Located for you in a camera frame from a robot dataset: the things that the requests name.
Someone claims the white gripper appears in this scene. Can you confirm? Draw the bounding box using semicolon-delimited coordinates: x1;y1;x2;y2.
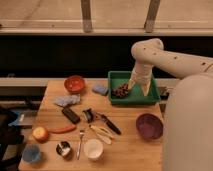
128;63;153;95

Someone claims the red chili pepper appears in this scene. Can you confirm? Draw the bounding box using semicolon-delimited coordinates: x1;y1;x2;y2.
49;125;77;134

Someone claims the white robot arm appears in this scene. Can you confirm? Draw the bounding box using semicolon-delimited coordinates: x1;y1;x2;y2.
130;38;213;171

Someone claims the white paper cup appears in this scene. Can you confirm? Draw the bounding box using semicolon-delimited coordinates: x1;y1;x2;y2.
83;139;104;161

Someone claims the small steel cup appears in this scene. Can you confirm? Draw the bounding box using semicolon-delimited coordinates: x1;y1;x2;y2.
56;141;71;157

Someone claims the blue silicone cup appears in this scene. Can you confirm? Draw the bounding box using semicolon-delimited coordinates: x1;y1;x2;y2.
22;144;41;164

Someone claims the brown pinecone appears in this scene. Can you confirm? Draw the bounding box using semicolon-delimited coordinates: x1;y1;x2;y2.
112;83;129;98

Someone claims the green plastic tray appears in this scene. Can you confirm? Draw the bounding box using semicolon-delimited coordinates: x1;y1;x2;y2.
108;71;161;105

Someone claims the blue sponge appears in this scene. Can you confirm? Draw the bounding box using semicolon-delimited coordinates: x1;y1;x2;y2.
92;84;108;96

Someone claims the purple bowl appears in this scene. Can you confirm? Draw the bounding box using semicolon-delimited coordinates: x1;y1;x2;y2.
136;113;163;140

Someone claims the orange red bowl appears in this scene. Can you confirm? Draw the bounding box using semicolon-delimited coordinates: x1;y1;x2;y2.
64;75;85;94

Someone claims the black rectangular block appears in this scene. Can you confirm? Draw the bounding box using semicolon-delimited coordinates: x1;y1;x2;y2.
62;107;80;124

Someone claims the metal fork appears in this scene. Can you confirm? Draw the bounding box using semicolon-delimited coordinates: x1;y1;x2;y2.
76;129;85;160

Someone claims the blue crumpled cloth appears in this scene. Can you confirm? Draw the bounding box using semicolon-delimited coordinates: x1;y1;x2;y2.
54;94;81;107

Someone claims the red yellow apple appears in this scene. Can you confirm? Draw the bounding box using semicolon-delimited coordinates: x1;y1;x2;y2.
32;127;49;142

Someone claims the black bag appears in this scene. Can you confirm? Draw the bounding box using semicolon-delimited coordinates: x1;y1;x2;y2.
0;106;24;171

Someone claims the black handled knife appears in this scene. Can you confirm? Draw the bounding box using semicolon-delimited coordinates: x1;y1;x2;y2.
97;113;121;135

